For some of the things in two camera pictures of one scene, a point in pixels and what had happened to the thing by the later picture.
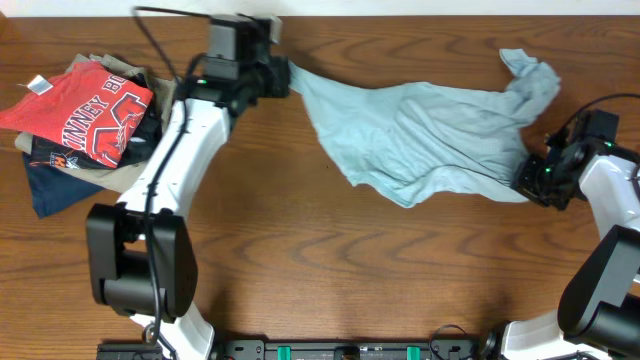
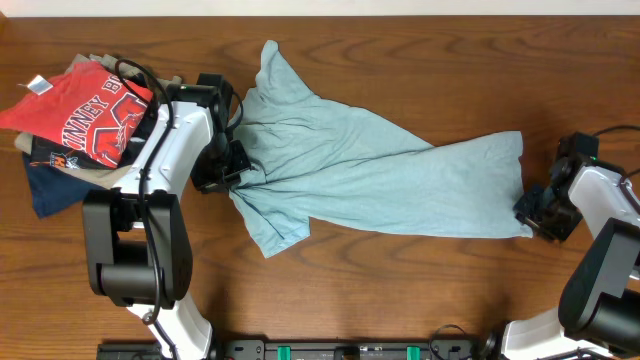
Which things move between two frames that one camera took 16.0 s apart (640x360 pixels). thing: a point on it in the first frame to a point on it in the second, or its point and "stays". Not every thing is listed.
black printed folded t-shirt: (141, 147) stays
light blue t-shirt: (422, 146) to (314, 159)
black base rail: (315, 349) stays
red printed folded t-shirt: (90, 108) stays
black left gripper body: (270, 82) to (222, 164)
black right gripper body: (544, 183) to (546, 211)
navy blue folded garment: (54, 189) stays
